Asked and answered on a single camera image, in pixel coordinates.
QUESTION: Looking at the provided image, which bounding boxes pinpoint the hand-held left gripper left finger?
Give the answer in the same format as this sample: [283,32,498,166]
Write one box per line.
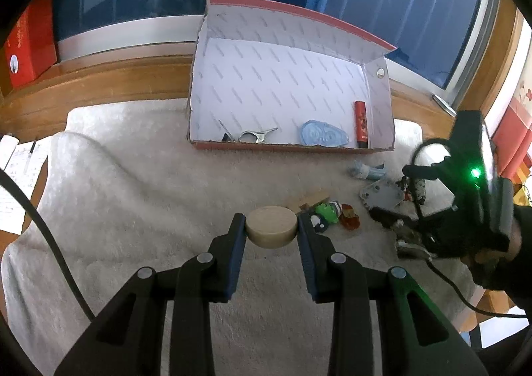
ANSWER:
[54,213,247,376]

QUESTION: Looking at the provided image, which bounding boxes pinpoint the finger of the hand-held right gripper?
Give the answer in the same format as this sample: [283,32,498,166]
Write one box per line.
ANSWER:
[369,206,437,235]
[402,162,454,183]

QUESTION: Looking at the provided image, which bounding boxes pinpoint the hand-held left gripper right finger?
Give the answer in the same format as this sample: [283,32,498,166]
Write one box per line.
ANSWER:
[296,214,489,376]

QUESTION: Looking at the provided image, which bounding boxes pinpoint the grey plastic plate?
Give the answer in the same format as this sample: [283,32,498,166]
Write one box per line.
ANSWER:
[359,178,406,210]

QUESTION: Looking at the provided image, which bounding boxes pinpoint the small red gold toy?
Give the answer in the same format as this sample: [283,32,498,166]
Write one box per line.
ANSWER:
[338,203,360,231]

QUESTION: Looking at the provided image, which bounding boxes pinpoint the light blue figurine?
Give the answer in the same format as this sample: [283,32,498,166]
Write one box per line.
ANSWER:
[348,162,389,181]

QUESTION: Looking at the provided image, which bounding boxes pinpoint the round wooden disc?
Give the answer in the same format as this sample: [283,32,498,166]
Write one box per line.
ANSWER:
[244,205,299,251]

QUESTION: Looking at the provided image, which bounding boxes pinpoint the green frog toy striped hat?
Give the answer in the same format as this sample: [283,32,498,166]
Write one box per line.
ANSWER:
[314,201,343,224]

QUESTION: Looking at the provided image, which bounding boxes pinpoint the notched wooden block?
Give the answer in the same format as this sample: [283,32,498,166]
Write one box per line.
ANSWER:
[288,190,331,212]

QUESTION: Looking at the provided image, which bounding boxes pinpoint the red cylinder tube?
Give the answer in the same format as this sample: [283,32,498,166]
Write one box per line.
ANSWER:
[353,100,370,149]

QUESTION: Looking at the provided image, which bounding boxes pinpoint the light blue oval case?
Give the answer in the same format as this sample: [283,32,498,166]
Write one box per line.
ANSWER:
[300,120,351,149]

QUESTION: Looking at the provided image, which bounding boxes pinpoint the silver metal clip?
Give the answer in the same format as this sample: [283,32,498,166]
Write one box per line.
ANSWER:
[237,126,279,144]

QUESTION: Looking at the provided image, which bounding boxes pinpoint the red cardboard box white inside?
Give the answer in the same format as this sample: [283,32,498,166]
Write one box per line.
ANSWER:
[186,0,397,154]

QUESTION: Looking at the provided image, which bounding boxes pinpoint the person's right forearm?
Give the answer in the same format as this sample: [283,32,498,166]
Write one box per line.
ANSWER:
[474,201,532,310]

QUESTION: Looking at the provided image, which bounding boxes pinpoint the person's right hand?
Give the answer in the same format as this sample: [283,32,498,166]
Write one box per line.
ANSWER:
[461,216,525,277]

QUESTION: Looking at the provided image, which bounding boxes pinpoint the grey remote control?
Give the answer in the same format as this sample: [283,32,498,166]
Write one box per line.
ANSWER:
[432,94,458,114]

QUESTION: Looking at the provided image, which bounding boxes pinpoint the white fluffy blanket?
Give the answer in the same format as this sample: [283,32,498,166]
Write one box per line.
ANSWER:
[0,99,487,376]

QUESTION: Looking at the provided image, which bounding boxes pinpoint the wooden window sill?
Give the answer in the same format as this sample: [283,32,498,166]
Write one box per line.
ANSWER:
[0,54,462,139]

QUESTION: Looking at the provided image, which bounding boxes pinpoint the white paper sheets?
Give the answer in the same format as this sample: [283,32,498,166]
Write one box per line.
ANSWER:
[0,135,50,235]

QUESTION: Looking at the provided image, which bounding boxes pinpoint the tall red carton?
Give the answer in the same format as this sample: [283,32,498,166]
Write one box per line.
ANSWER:
[4,0,59,90]

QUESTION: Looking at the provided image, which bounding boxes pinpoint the red printed wall panel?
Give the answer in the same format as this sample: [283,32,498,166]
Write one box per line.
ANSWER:
[494,81,532,189]

